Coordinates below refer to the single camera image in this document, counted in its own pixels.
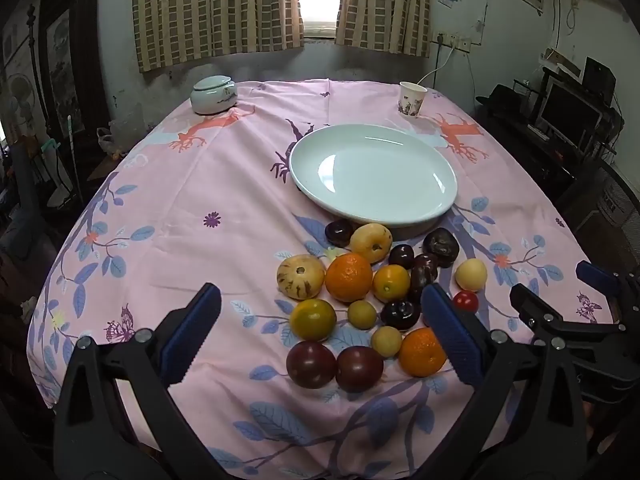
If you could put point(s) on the white ceramic lidded jar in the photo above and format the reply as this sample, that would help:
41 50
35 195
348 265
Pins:
212 95

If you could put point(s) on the white wall power strip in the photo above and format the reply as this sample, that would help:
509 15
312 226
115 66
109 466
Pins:
452 41

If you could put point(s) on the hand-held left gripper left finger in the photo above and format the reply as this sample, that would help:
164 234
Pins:
192 330

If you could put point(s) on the printed paper cup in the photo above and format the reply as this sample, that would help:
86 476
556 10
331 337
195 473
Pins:
412 100

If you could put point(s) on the black speaker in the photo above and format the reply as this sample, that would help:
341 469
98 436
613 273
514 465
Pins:
599 80

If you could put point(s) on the red cherry tomato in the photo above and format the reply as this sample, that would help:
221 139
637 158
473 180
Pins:
466 301

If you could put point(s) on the white oval plate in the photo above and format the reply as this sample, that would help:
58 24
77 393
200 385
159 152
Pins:
372 172

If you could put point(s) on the white standing fan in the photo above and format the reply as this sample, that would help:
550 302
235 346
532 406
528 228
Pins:
22 100

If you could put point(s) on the yellow-orange citrus fruit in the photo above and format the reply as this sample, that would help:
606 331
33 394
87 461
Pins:
390 283

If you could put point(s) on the large yellow pear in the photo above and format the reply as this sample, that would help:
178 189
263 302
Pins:
370 242

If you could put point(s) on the small yellow-green fruit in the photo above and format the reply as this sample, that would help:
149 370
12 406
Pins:
386 341
362 314

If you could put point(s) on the pale yellow round fruit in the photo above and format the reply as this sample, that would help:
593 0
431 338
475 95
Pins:
470 275

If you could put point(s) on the black computer desk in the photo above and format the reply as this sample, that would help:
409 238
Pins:
535 155

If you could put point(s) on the tan cardboard box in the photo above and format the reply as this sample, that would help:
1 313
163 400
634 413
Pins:
562 62

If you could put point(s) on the wide striped brown curtain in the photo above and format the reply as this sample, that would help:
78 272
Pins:
215 10

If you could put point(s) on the pink printed tablecloth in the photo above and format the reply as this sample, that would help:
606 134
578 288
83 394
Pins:
200 240

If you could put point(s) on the yellow-green tomato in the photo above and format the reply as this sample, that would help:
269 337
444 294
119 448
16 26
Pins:
312 319

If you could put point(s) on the large dark purple wax apple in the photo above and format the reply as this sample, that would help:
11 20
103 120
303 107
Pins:
440 246

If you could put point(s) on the dark red plum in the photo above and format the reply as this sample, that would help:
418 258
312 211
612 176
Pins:
359 368
310 364

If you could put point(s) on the striped pepino melon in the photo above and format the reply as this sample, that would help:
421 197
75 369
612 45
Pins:
298 277

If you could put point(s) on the narrow striped brown curtain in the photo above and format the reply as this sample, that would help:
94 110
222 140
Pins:
382 7

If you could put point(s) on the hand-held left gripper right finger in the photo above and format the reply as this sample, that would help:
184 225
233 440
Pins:
450 330

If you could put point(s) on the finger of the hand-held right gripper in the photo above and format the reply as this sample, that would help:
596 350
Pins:
597 277
530 305

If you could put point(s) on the black computer monitor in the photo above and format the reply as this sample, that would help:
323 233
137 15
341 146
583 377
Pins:
570 110

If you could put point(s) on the orange tangerine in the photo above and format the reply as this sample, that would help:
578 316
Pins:
349 277
422 352

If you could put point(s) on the clear plastic bag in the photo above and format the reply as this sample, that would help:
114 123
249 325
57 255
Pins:
109 142

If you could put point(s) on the dark wooden cabinet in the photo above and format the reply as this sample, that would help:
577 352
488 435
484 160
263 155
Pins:
87 60

